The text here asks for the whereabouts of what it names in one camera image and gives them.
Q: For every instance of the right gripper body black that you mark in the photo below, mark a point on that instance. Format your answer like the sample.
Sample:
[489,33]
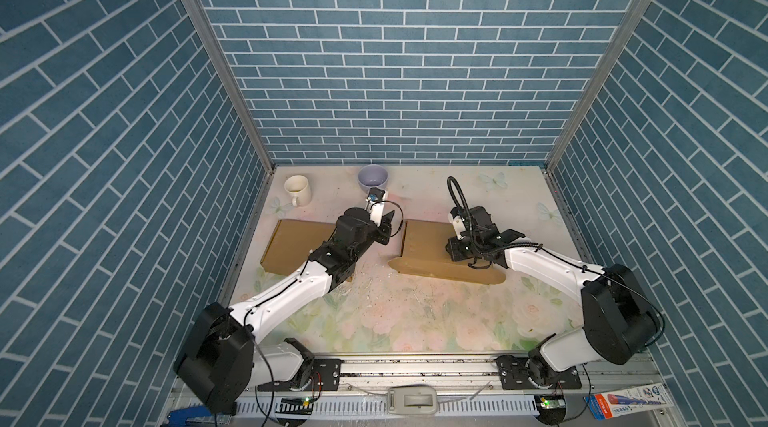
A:
[468,247]

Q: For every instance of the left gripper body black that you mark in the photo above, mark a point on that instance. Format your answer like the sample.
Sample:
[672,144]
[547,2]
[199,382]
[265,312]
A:
[380,235]

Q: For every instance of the brown cardboard sheet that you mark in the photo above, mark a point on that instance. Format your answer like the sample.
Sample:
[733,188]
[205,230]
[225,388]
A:
[424,254]

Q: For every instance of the brown cardboard box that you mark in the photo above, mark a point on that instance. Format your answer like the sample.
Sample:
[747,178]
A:
[291,243]

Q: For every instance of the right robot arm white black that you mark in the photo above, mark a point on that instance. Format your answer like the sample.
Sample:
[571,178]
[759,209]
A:
[618,319]

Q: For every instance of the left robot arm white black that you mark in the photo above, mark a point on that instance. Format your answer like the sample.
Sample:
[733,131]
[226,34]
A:
[221,355]

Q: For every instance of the lavender speckled ceramic cup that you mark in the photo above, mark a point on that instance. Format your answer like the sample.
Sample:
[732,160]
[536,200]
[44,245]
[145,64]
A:
[372,176]

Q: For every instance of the white ceramic mug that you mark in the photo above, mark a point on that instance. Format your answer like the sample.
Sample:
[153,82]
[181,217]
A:
[299,190]

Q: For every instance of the small green circuit board right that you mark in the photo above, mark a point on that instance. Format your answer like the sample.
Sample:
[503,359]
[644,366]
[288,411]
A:
[551,403]

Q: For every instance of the white red blue carton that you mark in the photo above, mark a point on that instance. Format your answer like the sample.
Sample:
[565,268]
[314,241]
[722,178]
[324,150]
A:
[617,403]

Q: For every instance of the blue tool at bottom left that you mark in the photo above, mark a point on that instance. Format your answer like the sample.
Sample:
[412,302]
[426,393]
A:
[191,416]

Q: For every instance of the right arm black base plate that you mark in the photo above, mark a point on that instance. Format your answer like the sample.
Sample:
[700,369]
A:
[523,373]

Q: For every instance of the aluminium mounting rail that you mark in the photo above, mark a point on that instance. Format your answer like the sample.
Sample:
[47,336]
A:
[462,372]

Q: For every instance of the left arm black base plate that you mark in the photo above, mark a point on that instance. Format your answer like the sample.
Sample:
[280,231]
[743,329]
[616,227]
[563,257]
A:
[323,374]

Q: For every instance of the grey plastic handle clamp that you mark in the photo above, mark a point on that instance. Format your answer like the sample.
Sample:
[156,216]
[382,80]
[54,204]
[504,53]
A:
[412,400]

